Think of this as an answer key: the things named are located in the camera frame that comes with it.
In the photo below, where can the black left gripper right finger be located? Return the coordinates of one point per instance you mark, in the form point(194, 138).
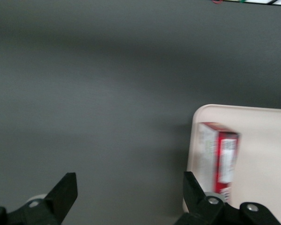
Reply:
point(194, 199)

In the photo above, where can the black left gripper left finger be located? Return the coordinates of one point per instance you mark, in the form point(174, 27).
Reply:
point(61, 199)

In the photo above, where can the red cookie box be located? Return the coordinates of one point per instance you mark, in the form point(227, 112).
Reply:
point(222, 152)

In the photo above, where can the grey table mat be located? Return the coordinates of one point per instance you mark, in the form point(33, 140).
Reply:
point(84, 82)

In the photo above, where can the cream plastic tray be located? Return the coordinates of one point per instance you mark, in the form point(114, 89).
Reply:
point(262, 152)

